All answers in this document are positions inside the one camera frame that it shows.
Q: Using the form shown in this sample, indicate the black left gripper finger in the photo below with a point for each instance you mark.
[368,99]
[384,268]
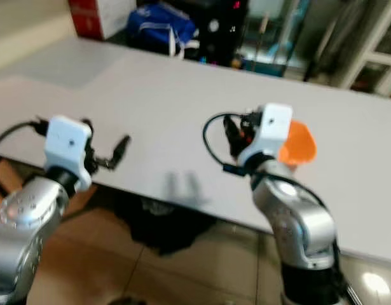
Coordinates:
[121,151]

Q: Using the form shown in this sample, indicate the orange plastic plate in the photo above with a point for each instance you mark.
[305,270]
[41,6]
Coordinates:
[298,145]

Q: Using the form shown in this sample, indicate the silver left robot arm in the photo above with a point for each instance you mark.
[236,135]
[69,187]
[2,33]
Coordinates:
[23,222]

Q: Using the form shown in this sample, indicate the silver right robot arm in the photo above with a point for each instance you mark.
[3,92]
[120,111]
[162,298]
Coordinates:
[300,222]

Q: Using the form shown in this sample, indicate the black bag under table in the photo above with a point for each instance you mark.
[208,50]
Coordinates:
[176,232]

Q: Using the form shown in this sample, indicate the black appliance with lights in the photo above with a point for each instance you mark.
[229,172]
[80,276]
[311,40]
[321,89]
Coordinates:
[220,32]

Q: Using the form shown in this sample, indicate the blue bag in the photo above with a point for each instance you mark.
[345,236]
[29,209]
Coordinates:
[160,27]

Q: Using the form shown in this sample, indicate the red and white cardboard box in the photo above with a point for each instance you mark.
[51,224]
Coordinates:
[101,16]

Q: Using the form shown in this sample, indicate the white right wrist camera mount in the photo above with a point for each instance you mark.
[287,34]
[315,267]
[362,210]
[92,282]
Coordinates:
[271,130]

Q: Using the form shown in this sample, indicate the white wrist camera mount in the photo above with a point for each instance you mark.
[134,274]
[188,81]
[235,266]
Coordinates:
[67,143]
[271,130]

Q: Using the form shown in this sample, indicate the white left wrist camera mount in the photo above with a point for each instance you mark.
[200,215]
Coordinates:
[67,143]

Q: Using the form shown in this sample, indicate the white door frame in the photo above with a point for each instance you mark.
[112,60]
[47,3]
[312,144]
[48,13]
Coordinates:
[373,51]

